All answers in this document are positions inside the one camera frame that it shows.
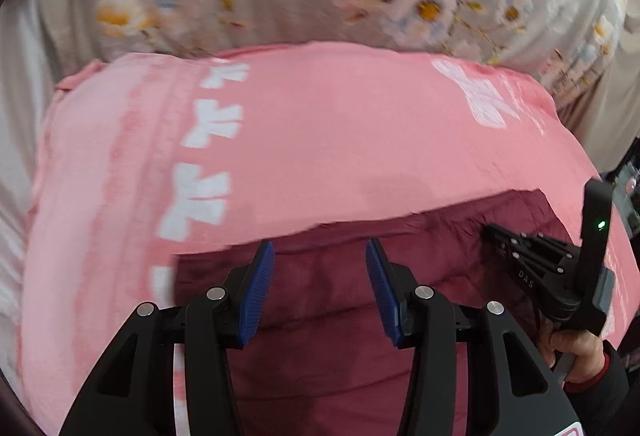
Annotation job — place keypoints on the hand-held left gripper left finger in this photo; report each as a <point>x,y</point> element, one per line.
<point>256,295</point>

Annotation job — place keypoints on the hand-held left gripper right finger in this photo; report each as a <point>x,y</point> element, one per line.
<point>384,291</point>

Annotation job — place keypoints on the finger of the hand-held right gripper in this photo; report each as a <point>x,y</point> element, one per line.
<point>525,240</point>
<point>530,261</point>

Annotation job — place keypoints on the maroon puffer jacket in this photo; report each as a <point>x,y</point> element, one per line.
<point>340,366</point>

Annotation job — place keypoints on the person's right forearm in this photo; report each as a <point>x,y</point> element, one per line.
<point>612,391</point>

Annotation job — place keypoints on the person's right hand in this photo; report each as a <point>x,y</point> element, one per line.
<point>577,348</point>

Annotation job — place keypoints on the pale pleated curtain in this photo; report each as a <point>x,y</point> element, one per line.
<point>607,120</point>

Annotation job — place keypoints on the pink blanket with white bows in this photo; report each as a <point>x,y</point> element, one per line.
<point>325,135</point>

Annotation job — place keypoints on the white curtain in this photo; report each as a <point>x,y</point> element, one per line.
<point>22,140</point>

